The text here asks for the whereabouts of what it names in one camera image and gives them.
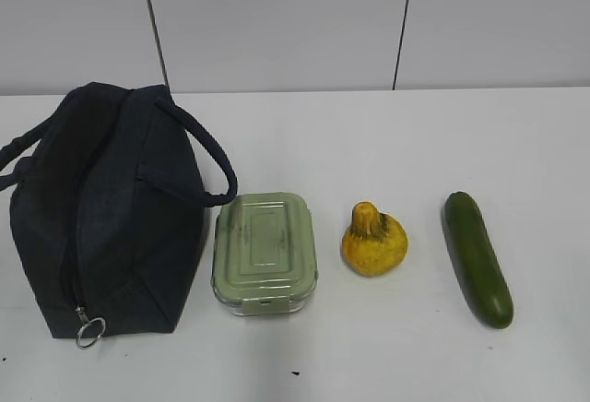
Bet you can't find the green lidded glass container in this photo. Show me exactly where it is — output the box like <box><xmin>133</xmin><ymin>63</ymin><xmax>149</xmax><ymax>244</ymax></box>
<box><xmin>211</xmin><ymin>192</ymin><xmax>318</xmax><ymax>316</ymax></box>

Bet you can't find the yellow toy squash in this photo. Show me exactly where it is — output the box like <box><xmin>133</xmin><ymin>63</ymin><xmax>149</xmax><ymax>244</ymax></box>
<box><xmin>342</xmin><ymin>201</ymin><xmax>409</xmax><ymax>278</ymax></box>

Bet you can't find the dark blue lunch bag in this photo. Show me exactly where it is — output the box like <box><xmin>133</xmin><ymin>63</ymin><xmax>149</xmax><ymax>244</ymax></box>
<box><xmin>1</xmin><ymin>82</ymin><xmax>238</xmax><ymax>349</ymax></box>

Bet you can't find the green toy cucumber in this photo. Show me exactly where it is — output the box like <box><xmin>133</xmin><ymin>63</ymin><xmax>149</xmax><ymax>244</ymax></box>
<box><xmin>442</xmin><ymin>191</ymin><xmax>514</xmax><ymax>329</ymax></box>

